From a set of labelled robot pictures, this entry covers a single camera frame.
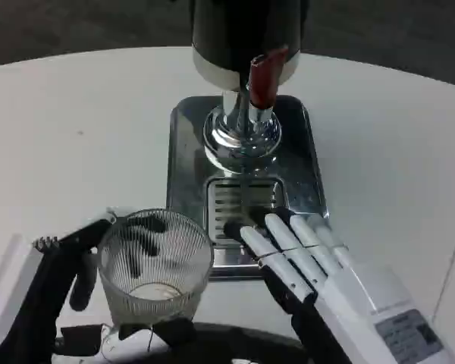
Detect red tap handle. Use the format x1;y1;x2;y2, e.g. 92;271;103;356
248;47;289;109

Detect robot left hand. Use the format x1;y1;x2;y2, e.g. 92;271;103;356
0;206;168;364

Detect black robot torso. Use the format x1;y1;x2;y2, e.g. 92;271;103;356
52;317;315;364

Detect steel drip tray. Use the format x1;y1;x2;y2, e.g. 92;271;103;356
165;94;331;281

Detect steel drip grid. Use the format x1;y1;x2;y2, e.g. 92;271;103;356
206;177;289;244

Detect black and silver drink dispenser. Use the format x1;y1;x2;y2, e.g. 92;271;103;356
190;0;308;161

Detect clear ribbed glass cup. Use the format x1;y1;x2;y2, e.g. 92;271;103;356
97;207;215;328

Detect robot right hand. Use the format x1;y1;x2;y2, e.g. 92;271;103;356
223;206;455;364

